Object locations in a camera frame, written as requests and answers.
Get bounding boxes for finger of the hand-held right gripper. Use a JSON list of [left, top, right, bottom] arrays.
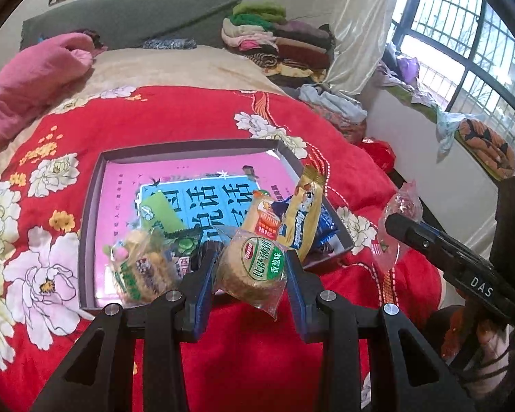
[[384, 213, 461, 274], [416, 221, 494, 269]]

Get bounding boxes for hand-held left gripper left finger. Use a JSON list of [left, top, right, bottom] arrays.
[[30, 240, 223, 412]]

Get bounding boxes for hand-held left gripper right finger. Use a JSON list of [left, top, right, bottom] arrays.
[[283, 250, 477, 412]]

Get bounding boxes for clear candy wrapper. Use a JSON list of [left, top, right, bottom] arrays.
[[371, 180, 423, 273]]

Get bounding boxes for green candy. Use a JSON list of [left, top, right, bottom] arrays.
[[167, 232, 202, 258]]

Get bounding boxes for round biscuit packet green label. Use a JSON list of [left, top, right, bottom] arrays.
[[217, 228, 289, 320]]

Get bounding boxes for clear square biscuit packet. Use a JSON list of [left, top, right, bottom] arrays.
[[104, 227, 182, 305]]

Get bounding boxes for blue snack packet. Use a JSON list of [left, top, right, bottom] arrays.
[[275, 195, 339, 252]]

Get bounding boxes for gold stick packet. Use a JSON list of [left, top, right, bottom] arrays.
[[279, 164, 326, 252]]

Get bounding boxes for green milk candy packet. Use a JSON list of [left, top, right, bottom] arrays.
[[138, 190, 187, 239]]

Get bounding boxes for orange rice cracker packet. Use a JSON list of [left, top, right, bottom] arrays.
[[240, 190, 286, 241]]

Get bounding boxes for dark grey cardboard box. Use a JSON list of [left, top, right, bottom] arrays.
[[76, 138, 355, 312]]

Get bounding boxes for person's right hand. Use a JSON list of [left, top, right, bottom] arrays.
[[442, 309, 477, 359]]

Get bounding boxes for red plastic bag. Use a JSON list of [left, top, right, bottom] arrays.
[[360, 138, 398, 174]]

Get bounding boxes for orange patterned cloth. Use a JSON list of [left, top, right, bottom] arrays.
[[455, 118, 515, 181]]

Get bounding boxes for pink book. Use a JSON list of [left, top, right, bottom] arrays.
[[93, 150, 301, 301]]

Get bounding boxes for floral fabric basket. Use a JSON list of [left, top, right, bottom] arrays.
[[326, 109, 367, 144]]

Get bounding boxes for heap of clothes on sill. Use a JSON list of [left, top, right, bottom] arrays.
[[375, 49, 468, 164]]

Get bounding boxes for pale clothes in basket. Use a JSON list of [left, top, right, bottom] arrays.
[[298, 85, 367, 122]]

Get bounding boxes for red floral blanket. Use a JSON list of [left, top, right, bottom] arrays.
[[0, 86, 443, 412]]

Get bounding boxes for barred window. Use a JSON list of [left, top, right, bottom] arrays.
[[390, 0, 515, 155]]

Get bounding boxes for cream curtain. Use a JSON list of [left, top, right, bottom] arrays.
[[322, 0, 402, 97]]

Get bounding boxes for pile of folded clothes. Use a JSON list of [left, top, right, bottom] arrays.
[[221, 2, 336, 89]]

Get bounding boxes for beige bed sheet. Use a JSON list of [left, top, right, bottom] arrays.
[[0, 45, 293, 168]]

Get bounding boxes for blue patterned cloth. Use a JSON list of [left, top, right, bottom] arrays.
[[142, 38, 197, 51]]

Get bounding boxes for pink quilt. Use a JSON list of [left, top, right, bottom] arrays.
[[0, 32, 96, 159]]

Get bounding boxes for dark cloth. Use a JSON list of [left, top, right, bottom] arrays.
[[71, 29, 108, 52]]

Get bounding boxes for grey headboard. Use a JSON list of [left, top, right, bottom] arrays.
[[21, 0, 243, 52]]

